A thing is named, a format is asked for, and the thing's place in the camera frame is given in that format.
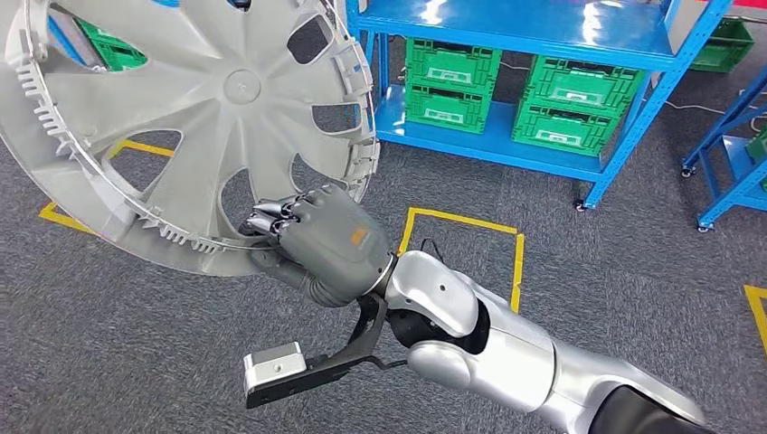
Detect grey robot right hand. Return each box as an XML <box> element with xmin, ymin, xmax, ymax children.
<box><xmin>239</xmin><ymin>184</ymin><xmax>398</xmax><ymax>308</ymax></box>

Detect green plastic crate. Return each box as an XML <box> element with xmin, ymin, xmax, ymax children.
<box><xmin>404</xmin><ymin>83</ymin><xmax>493</xmax><ymax>135</ymax></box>
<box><xmin>524</xmin><ymin>54</ymin><xmax>645</xmax><ymax>118</ymax></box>
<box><xmin>76</xmin><ymin>19</ymin><xmax>148</xmax><ymax>73</ymax></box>
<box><xmin>405</xmin><ymin>37</ymin><xmax>503</xmax><ymax>97</ymax></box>
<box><xmin>744</xmin><ymin>126</ymin><xmax>767</xmax><ymax>193</ymax></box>
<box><xmin>512</xmin><ymin>101</ymin><xmax>621</xmax><ymax>158</ymax></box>
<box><xmin>688</xmin><ymin>17</ymin><xmax>756</xmax><ymax>75</ymax></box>

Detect silver wheel hubcap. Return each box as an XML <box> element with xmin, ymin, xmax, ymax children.
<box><xmin>0</xmin><ymin>0</ymin><xmax>382</xmax><ymax>278</ymax></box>

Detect blue shelf rack, stacked crates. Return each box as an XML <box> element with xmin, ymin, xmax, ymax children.
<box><xmin>681</xmin><ymin>60</ymin><xmax>767</xmax><ymax>233</ymax></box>

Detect blue shelf rack, four crates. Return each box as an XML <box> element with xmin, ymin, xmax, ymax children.
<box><xmin>346</xmin><ymin>0</ymin><xmax>734</xmax><ymax>212</ymax></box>

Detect pale wrist camera, black bracket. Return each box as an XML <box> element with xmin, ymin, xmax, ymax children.
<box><xmin>242</xmin><ymin>293</ymin><xmax>391</xmax><ymax>410</ymax></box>

